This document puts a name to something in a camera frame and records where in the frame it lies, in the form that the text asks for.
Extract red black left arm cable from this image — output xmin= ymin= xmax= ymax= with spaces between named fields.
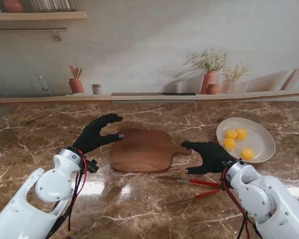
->
xmin=46 ymin=154 xmax=88 ymax=239

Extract yellow corn chunk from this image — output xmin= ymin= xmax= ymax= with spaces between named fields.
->
xmin=223 ymin=138 xmax=237 ymax=151
xmin=225 ymin=128 xmax=238 ymax=140
xmin=241 ymin=147 xmax=254 ymax=161
xmin=236 ymin=128 xmax=248 ymax=140

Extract orange pot on shelf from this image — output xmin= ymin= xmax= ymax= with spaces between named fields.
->
xmin=2 ymin=0 xmax=24 ymax=13

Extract red handled metal tongs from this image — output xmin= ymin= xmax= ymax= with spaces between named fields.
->
xmin=157 ymin=175 xmax=222 ymax=206

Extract terracotta pot with wooden utensils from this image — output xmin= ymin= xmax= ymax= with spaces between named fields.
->
xmin=68 ymin=65 xmax=85 ymax=94

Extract grey white mug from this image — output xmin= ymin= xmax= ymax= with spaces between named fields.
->
xmin=90 ymin=84 xmax=102 ymax=96

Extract beige round plate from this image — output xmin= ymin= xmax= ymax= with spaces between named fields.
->
xmin=216 ymin=117 xmax=276 ymax=164

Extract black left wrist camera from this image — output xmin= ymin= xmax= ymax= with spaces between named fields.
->
xmin=86 ymin=159 xmax=100 ymax=174

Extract light wooden wall shelf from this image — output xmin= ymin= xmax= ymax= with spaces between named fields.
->
xmin=0 ymin=11 xmax=87 ymax=21

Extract brown wooden cutting board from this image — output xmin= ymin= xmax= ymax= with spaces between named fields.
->
xmin=110 ymin=128 xmax=193 ymax=174

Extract red black right arm cable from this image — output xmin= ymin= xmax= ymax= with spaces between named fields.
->
xmin=220 ymin=169 xmax=257 ymax=239

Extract leaning wooden boards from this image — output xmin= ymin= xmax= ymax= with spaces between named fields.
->
xmin=281 ymin=66 xmax=299 ymax=90

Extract red black arm cable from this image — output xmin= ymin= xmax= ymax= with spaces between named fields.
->
xmin=220 ymin=169 xmax=257 ymax=239
xmin=46 ymin=154 xmax=88 ymax=239

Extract metal wall rail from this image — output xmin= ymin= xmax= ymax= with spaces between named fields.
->
xmin=0 ymin=27 xmax=67 ymax=32

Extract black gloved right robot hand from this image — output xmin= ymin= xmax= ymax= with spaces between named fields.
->
xmin=180 ymin=141 xmax=231 ymax=176

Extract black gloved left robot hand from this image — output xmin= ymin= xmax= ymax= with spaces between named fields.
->
xmin=72 ymin=114 xmax=125 ymax=155

